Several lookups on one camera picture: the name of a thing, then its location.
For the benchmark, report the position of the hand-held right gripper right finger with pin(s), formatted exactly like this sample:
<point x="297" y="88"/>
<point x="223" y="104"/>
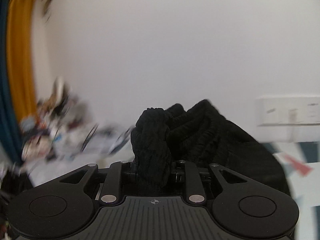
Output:
<point x="178" y="174"/>

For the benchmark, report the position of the black garment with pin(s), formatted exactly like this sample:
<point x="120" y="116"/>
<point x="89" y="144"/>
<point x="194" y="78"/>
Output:
<point x="200" y="135"/>

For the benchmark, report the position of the yellow curtain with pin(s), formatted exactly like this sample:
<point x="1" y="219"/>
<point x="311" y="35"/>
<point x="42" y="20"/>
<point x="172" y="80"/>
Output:
<point x="21" y="42"/>

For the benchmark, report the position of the white wall outlet panel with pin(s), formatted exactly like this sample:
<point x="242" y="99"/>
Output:
<point x="287" y="110"/>

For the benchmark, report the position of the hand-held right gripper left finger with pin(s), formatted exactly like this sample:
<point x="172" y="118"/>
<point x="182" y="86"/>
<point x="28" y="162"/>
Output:
<point x="130" y="173"/>

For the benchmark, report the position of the teal curtain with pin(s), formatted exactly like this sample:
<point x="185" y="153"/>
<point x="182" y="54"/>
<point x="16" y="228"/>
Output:
<point x="7" y="80"/>

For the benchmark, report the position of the patterned tablecloth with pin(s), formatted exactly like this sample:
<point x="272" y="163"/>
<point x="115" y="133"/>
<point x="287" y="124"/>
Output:
<point x="297" y="165"/>

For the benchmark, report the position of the pile of desk clutter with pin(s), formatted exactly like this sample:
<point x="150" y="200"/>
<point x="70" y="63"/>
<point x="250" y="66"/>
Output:
<point x="62" y="127"/>

